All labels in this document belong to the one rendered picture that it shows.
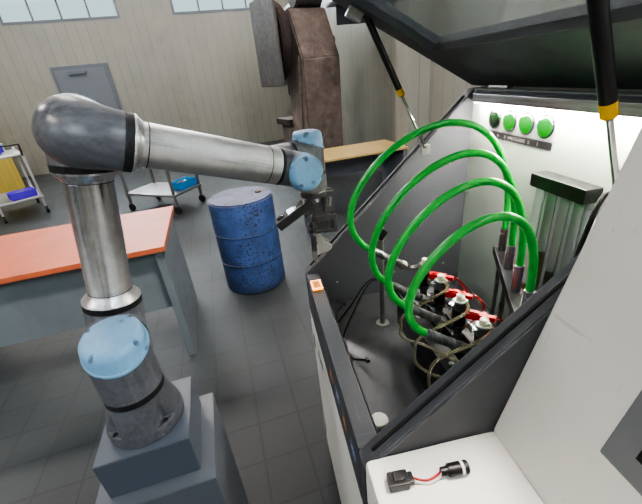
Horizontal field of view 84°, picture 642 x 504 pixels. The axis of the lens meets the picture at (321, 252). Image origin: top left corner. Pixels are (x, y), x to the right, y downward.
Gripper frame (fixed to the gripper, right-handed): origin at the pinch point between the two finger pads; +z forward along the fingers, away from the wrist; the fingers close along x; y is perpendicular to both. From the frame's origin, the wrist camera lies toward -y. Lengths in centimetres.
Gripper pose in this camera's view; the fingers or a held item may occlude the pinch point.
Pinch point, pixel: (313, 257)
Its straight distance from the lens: 103.7
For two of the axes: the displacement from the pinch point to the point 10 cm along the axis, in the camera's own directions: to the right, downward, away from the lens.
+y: 9.8, -1.7, 1.2
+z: 1.0, 8.9, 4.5
